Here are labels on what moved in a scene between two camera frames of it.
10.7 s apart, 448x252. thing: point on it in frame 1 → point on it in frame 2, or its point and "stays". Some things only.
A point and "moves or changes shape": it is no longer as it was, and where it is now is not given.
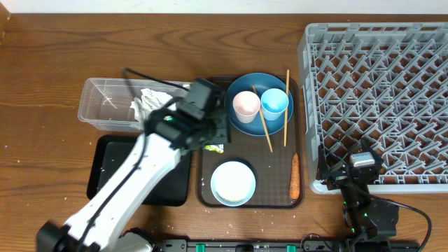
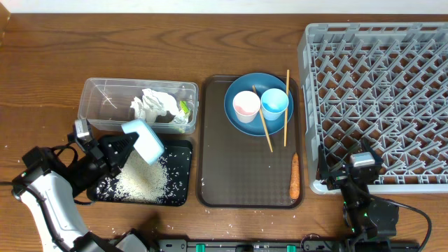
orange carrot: [295, 184] stays
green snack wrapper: [219, 148] moves or changes shape
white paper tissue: [148, 101] stays
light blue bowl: [233, 183] moves or changes shape
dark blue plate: [262, 82] stays
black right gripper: [323, 171] stays
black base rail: [305, 245] stays
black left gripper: [225, 136] → [91, 152]
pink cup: [246, 105] stays
